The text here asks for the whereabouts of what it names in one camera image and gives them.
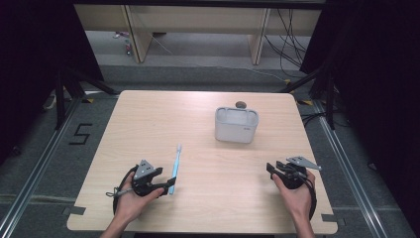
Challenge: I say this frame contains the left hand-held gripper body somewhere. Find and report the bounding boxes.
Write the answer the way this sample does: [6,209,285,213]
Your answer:
[131,159,164,198]

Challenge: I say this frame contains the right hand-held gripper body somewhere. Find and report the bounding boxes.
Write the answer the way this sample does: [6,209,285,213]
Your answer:
[278,156,323,190]

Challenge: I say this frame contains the blue toothbrush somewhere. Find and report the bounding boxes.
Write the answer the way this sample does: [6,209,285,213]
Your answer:
[168,143,183,195]

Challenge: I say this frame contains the white plastic container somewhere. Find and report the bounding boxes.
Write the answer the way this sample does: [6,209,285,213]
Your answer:
[214,106,260,145]

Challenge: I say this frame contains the person's right hand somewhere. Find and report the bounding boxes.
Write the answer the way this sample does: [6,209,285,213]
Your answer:
[271,171,317,220]

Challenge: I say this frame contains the person's left hand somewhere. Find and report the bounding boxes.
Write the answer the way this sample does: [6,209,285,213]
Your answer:
[113,186,165,222]

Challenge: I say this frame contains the black metal stand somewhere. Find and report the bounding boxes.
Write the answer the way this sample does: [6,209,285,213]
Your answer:
[53,65,119,131]
[278,62,337,131]

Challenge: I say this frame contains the small colourful floor clutter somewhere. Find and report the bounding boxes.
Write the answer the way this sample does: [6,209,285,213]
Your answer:
[113,31,133,57]

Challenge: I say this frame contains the dark curtain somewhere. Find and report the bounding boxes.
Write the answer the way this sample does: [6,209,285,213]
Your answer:
[0,0,104,167]
[299,0,420,230]

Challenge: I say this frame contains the light wooden shelf unit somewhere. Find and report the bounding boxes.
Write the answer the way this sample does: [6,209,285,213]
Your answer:
[73,3,323,65]

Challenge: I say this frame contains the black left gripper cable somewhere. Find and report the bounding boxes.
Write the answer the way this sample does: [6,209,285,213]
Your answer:
[112,165,139,216]

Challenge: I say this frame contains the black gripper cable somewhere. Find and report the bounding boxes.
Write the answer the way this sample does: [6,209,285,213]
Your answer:
[112,165,139,216]
[305,171,319,221]

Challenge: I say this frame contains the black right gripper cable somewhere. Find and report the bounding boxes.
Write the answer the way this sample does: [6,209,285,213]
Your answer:
[305,171,319,221]

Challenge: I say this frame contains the grey metal cable plug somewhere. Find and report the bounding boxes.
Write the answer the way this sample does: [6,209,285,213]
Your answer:
[105,187,134,198]

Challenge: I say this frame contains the aluminium floor rail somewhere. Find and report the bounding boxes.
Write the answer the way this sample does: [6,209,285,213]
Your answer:
[312,98,390,238]
[0,97,82,238]

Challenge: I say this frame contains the black floor cables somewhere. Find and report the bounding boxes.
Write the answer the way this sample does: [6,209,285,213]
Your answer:
[300,111,352,129]

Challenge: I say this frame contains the bundle of black cables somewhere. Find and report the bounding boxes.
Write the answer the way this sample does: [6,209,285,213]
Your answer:
[263,8,312,79]

